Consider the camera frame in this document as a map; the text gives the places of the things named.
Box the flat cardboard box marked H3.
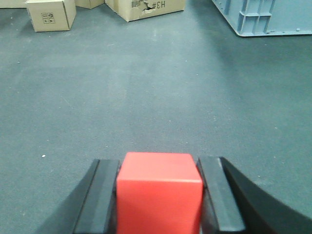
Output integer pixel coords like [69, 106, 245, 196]
[105, 0, 186, 22]

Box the small cardboard box with symbols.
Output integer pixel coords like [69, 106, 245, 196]
[26, 0, 77, 32]

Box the grey plastic crate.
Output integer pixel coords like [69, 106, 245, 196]
[213, 0, 312, 37]

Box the grey carpet mat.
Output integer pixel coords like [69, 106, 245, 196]
[0, 0, 312, 234]

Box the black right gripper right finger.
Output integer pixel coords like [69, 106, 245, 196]
[196, 156, 312, 234]

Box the red magnetic cube block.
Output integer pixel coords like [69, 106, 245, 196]
[117, 152, 203, 234]

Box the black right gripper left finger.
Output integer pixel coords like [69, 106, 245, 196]
[36, 159, 120, 234]

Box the middle cardboard box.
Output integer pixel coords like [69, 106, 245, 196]
[75, 0, 105, 9]

